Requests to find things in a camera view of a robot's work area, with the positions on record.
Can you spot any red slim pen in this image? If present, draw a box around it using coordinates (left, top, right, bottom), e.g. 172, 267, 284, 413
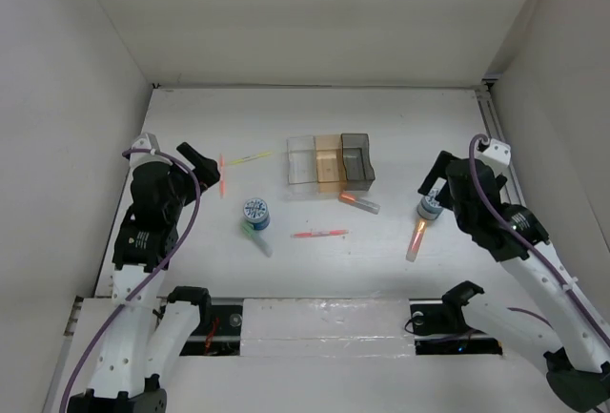
219, 154, 226, 198

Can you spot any yellow-orange cap highlighter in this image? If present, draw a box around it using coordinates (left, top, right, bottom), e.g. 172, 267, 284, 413
405, 218, 427, 262

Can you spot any yellow slim pen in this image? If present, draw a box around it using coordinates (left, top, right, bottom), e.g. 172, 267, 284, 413
226, 151, 273, 166

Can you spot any blue cleaning gel jar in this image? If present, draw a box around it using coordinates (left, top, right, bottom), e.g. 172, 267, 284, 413
243, 197, 270, 231

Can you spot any green cap highlighter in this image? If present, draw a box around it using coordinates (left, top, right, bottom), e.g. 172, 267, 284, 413
240, 220, 273, 258

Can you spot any orange cap highlighter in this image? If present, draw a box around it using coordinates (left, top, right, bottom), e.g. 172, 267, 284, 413
338, 192, 380, 215

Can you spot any pink slim pen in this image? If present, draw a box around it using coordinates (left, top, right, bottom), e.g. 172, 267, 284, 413
291, 229, 349, 239

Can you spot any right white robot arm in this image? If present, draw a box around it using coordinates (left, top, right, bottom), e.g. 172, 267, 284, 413
405, 134, 609, 412

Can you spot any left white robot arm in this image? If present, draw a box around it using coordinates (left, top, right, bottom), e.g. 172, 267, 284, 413
59, 133, 220, 412

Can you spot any smoky grey plastic bin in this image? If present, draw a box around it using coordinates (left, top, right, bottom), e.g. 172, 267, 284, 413
341, 134, 376, 192

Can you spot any clear plastic bin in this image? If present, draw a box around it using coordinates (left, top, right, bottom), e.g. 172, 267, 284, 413
287, 135, 317, 194

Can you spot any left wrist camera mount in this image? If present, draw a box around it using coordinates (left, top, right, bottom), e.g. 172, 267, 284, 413
124, 133, 158, 169

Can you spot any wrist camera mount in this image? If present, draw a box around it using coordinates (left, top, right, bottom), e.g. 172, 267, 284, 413
476, 137, 511, 169
124, 133, 158, 169

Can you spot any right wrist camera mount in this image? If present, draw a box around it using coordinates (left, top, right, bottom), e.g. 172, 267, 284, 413
476, 137, 511, 169

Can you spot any aluminium rail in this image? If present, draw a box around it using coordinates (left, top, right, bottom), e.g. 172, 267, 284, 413
478, 79, 544, 271

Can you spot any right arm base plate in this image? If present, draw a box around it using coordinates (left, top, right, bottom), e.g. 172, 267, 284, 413
404, 299, 503, 356

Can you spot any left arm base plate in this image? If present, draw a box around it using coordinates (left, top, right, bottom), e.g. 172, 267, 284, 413
180, 302, 243, 357

